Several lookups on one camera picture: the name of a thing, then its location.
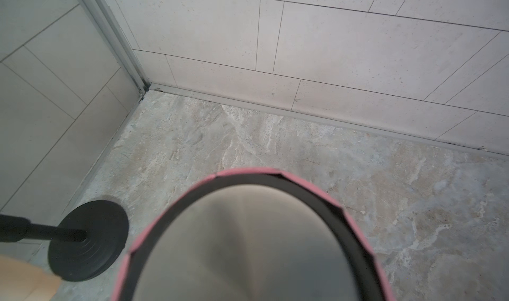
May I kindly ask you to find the pink thermos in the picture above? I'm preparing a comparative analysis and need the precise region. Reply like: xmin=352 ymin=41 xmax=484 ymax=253
xmin=112 ymin=167 xmax=394 ymax=300

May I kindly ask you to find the beige microphone on black stand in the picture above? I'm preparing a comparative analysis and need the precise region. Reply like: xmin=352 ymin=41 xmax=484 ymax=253
xmin=1 ymin=200 xmax=129 ymax=300

